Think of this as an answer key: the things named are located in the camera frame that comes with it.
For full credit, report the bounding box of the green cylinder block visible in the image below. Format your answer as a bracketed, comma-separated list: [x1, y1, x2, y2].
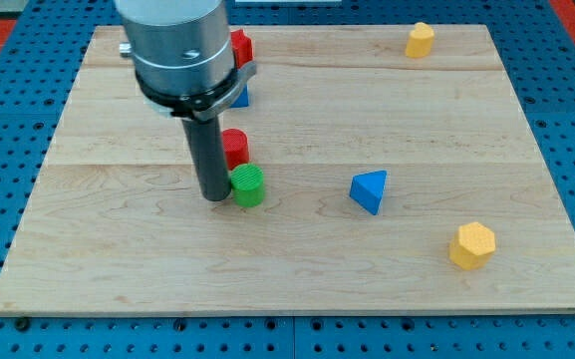
[230, 164, 265, 207]

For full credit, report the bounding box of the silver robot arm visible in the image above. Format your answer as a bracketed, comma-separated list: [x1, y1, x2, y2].
[115, 0, 256, 122]

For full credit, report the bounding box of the blue block behind arm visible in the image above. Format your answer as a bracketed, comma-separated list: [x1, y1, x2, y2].
[230, 85, 250, 109]

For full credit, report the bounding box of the red cylinder block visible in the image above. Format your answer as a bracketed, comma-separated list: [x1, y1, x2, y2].
[221, 129, 250, 171]

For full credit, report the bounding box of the blue triangle block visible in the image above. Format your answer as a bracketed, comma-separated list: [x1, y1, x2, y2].
[349, 170, 388, 215]

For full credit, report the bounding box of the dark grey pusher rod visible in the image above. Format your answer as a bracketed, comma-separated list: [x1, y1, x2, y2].
[182, 118, 231, 201]

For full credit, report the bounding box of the wooden board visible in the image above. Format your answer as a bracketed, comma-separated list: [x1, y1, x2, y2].
[0, 25, 575, 318]

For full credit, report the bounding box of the red star block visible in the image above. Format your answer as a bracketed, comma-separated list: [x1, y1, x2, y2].
[230, 29, 253, 69]

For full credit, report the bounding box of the yellow hexagon block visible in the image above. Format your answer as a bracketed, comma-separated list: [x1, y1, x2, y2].
[448, 222, 496, 270]

